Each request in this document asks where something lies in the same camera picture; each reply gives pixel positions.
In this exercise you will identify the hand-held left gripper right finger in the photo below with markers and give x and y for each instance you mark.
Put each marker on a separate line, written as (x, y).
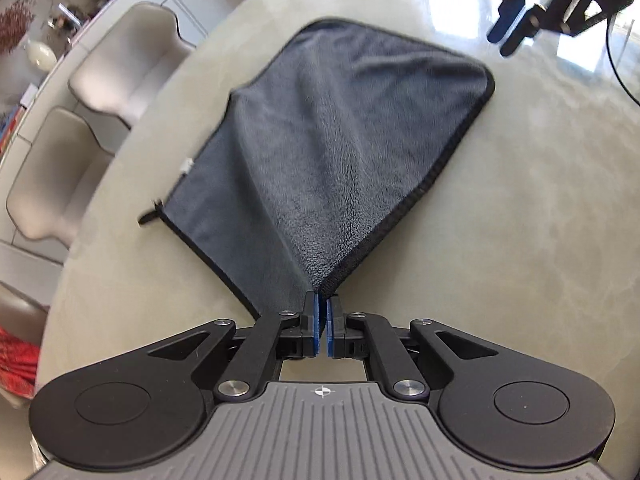
(331, 327)

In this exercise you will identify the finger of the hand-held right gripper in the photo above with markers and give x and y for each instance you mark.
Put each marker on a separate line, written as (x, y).
(570, 10)
(506, 20)

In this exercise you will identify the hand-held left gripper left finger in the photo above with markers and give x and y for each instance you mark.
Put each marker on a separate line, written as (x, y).
(316, 325)

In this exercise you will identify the blue and grey towel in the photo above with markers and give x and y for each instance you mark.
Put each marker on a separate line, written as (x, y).
(325, 160)

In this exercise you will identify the red cloth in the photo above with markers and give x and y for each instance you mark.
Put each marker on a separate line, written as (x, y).
(17, 360)

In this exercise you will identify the stack of books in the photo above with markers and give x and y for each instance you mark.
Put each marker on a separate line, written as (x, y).
(9, 130)

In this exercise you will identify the white card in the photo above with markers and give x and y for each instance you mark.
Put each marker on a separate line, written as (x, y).
(30, 93)

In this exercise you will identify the white vase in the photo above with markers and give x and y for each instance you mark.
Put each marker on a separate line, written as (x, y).
(41, 55)

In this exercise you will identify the red flower branches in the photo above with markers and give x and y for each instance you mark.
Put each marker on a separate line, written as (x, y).
(17, 22)

